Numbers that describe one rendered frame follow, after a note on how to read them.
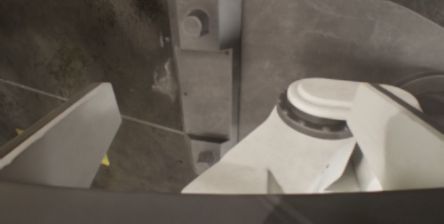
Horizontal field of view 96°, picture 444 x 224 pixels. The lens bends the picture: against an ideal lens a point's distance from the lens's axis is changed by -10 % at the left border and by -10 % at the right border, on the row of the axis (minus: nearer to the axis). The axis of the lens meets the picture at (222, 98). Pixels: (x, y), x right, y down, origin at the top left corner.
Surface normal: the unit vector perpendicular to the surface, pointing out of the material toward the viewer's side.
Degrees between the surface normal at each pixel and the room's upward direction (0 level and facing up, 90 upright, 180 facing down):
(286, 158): 90
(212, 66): 0
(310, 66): 0
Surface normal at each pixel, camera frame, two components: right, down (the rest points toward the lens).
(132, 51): -0.22, 0.51
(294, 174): -0.01, -0.85
